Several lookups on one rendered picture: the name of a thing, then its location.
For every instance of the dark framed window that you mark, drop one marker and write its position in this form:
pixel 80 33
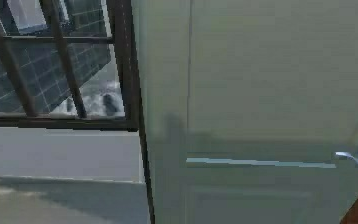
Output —
pixel 127 66

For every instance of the pale green room door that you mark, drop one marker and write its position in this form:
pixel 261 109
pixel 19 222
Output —
pixel 253 83

